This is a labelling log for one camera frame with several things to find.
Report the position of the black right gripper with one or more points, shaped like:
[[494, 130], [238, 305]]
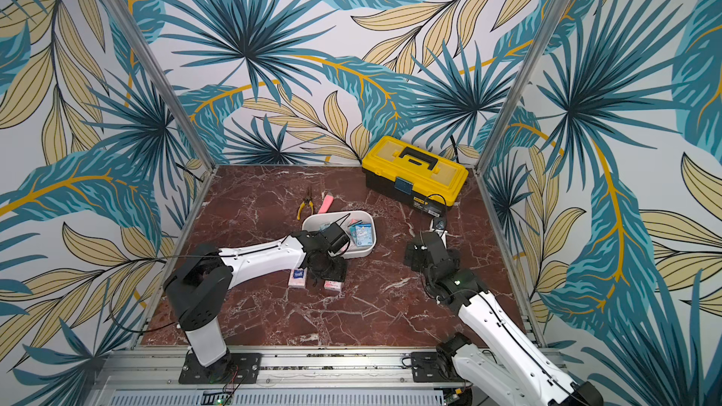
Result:
[[426, 251]]

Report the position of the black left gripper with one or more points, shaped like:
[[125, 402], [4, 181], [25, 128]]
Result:
[[337, 275]]

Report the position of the pink Tempo tissue pack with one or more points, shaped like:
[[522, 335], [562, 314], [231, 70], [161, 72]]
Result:
[[334, 286], [298, 278]]

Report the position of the blue cartoon tissue pack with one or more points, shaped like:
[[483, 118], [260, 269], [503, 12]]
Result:
[[363, 234]]

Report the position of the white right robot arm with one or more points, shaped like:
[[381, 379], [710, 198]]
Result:
[[519, 373]]

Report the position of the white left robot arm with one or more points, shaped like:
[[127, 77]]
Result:
[[198, 289]]

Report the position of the white plastic storage box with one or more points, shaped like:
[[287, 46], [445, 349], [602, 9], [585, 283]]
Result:
[[346, 220]]

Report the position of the pink utility knife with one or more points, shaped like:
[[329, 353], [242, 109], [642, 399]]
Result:
[[327, 202]]

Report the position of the yellow black toolbox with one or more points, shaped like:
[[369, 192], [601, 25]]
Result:
[[414, 177]]

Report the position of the yellow handled pliers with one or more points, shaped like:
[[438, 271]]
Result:
[[306, 205]]

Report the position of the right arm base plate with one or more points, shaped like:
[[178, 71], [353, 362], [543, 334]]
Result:
[[431, 367]]

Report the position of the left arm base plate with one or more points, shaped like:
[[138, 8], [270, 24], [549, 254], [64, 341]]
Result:
[[240, 368]]

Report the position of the aluminium mounting rail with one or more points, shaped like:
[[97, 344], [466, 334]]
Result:
[[288, 376]]

